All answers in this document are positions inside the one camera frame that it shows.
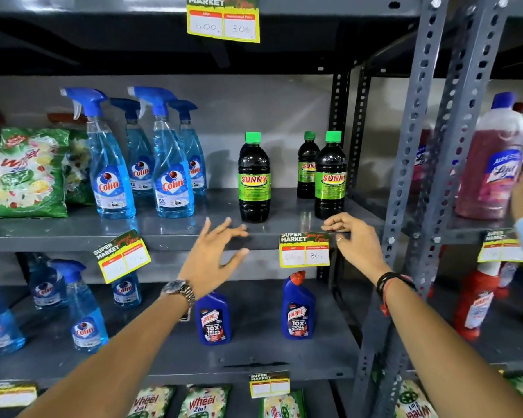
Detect pink floor cleaner bottle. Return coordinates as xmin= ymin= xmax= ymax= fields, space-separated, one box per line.
xmin=409 ymin=125 xmax=435 ymax=197
xmin=455 ymin=91 xmax=523 ymax=221

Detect person's right forearm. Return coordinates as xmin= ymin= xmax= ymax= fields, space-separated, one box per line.
xmin=381 ymin=278 xmax=523 ymax=418

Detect red wrist thread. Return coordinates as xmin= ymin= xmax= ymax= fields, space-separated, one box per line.
xmin=379 ymin=277 xmax=415 ymax=318

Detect dark bottle with green cap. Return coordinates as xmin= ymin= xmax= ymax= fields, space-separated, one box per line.
xmin=296 ymin=131 xmax=321 ymax=200
xmin=237 ymin=131 xmax=272 ymax=224
xmin=314 ymin=131 xmax=348 ymax=221

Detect yellow price tag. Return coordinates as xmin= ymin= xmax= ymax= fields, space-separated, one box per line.
xmin=186 ymin=0 xmax=261 ymax=43
xmin=249 ymin=371 xmax=291 ymax=399
xmin=279 ymin=231 xmax=331 ymax=269
xmin=477 ymin=229 xmax=523 ymax=264
xmin=0 ymin=381 xmax=38 ymax=409
xmin=93 ymin=230 xmax=152 ymax=284

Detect person's left forearm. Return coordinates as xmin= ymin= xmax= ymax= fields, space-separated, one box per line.
xmin=17 ymin=291 xmax=191 ymax=418

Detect grey metal shelf rack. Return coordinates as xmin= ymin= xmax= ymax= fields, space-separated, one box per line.
xmin=348 ymin=0 xmax=523 ymax=418
xmin=0 ymin=0 xmax=446 ymax=418

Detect black wrist bracelet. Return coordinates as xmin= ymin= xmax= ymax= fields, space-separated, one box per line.
xmin=376 ymin=272 xmax=415 ymax=297

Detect person's left hand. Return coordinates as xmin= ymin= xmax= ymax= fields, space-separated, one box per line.
xmin=177 ymin=217 xmax=250 ymax=300

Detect person's right hand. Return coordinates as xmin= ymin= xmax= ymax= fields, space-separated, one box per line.
xmin=322 ymin=212 xmax=393 ymax=286

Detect blue toilet cleaner bottle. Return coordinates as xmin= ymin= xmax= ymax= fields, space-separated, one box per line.
xmin=281 ymin=271 xmax=317 ymax=341
xmin=194 ymin=291 xmax=233 ymax=346

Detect silver wrist watch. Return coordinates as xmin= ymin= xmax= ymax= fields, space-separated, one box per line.
xmin=160 ymin=279 xmax=197 ymax=322

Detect red toilet cleaner bottle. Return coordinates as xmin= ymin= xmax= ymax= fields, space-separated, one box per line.
xmin=492 ymin=262 xmax=520 ymax=301
xmin=452 ymin=261 xmax=503 ymax=343

